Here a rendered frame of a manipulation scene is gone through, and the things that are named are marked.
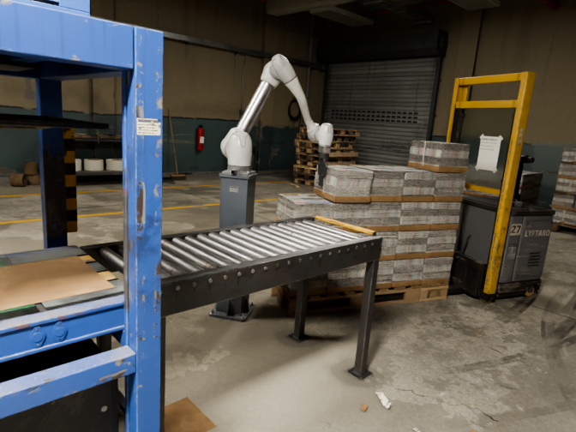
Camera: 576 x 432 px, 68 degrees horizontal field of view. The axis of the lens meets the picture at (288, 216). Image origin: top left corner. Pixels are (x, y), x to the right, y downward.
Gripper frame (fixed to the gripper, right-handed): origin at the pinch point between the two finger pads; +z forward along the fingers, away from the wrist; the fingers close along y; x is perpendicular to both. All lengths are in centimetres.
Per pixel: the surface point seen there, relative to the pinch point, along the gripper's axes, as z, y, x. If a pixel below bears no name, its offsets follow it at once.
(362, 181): -3.8, -20.6, -22.1
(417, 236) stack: 37, -18, -80
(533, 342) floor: 92, -96, -128
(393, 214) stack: 21, -17, -55
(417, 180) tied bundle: -6, -18, -73
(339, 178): -4.7, -19.8, -4.5
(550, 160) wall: -23, 284, -614
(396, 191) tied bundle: 3, -18, -54
